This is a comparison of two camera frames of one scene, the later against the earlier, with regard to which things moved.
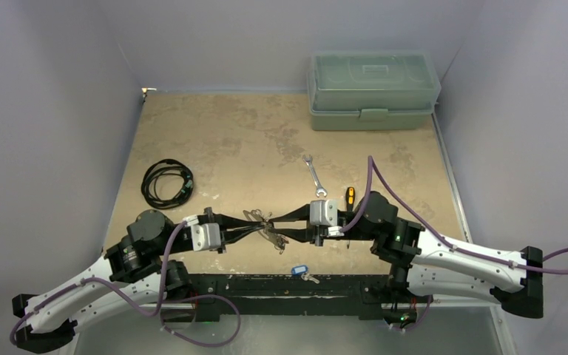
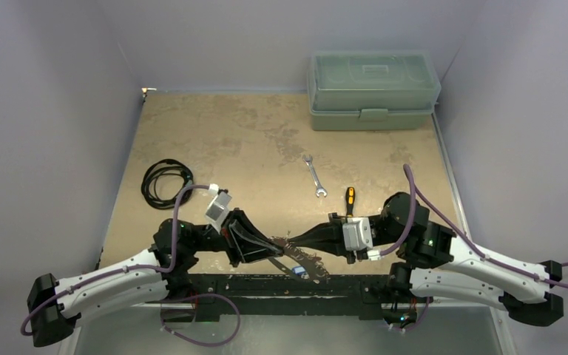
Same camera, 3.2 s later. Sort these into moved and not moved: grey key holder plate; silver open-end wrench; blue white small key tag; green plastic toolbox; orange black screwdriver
Moved: grey key holder plate
Not moved: green plastic toolbox; blue white small key tag; silver open-end wrench; orange black screwdriver
